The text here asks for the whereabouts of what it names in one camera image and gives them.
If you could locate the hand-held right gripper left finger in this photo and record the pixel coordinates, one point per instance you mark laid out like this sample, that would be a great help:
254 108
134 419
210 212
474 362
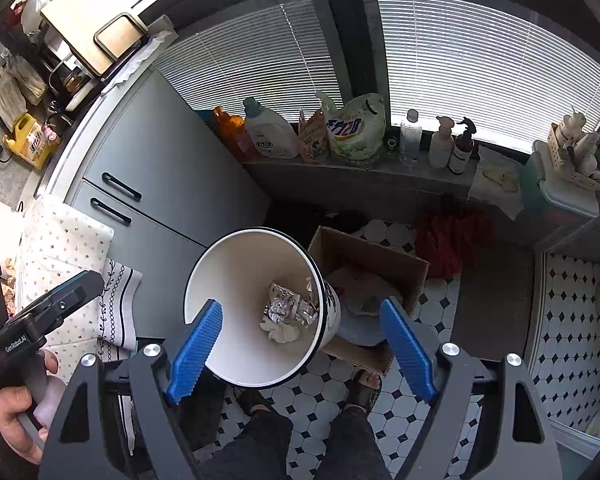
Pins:
197 350

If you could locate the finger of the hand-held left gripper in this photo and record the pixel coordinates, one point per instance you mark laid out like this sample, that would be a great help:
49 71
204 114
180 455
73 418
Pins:
75 290

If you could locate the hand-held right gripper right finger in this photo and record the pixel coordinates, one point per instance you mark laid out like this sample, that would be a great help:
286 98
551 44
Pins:
405 345

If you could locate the white tissue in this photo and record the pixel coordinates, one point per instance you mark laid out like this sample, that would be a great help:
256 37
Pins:
282 334

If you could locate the white round bin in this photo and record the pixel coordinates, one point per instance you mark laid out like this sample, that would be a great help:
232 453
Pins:
240 270

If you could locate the silver foil wrapper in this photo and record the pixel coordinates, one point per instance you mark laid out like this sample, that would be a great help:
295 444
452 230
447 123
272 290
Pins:
285 305

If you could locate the person's left hand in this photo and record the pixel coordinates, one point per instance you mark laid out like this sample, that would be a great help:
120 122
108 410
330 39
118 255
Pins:
15 420

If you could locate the white towel black pattern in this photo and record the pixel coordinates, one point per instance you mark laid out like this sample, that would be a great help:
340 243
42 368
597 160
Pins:
120 300

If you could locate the blue grey cloth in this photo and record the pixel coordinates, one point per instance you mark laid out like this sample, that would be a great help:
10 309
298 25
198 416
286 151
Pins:
360 327

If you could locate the floral white tablecloth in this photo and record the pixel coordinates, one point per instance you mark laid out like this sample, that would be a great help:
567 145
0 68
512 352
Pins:
60 240

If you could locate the black sandal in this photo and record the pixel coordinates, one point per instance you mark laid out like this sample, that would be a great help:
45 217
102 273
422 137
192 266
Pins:
364 390
252 400

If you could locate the white crumpled bag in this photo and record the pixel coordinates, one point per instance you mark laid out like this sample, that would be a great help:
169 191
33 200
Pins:
360 285

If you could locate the grey floor mat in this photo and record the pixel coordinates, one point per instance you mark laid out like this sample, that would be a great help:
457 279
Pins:
495 305

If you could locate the brown cardboard box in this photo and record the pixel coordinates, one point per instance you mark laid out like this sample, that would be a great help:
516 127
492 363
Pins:
360 247

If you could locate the person's right leg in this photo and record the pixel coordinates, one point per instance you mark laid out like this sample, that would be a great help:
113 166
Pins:
352 445

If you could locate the person's leg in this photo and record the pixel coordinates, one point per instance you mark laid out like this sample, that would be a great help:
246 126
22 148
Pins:
352 445
260 445

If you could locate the person's left leg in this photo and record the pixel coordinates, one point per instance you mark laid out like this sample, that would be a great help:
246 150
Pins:
260 445

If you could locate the red cloth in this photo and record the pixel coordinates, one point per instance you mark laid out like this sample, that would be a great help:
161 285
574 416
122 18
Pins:
450 240

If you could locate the yellow dish soap jug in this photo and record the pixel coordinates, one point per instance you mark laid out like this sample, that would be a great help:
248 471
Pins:
30 142

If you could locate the grey cabinet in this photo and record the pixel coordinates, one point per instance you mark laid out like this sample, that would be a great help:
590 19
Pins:
170 160

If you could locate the white pump bottle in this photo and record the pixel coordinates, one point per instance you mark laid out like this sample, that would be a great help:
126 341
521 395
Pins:
440 147

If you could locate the dark spray bottle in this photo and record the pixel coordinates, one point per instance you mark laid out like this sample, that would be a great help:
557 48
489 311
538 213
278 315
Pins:
462 152

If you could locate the white ledge cloth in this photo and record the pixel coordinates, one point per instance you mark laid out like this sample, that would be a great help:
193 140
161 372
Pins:
495 160

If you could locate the clear plastic bottle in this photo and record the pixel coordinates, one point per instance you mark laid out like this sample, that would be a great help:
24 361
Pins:
411 137

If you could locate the black dish rack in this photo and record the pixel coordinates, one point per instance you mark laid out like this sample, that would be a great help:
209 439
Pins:
62 77

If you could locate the orange bottle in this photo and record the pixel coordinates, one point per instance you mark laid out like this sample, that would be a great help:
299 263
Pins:
230 132

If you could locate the green white detergent bag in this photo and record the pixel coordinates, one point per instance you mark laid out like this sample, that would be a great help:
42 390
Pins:
355 130

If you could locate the orange refill pouch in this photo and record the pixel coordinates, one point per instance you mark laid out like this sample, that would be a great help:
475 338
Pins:
312 137

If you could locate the white detergent bottle teal cap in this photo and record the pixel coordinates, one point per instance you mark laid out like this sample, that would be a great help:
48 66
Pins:
267 132

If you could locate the white paper towel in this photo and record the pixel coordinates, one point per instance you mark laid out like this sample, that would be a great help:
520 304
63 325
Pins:
140 57

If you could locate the cream slotted basket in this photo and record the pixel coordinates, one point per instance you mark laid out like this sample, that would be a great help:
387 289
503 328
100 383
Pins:
565 160

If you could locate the wooden cutting board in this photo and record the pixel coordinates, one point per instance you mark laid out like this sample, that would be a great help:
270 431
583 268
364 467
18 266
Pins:
80 25

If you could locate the white window blind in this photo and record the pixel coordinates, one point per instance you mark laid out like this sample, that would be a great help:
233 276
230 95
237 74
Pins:
250 55
490 60

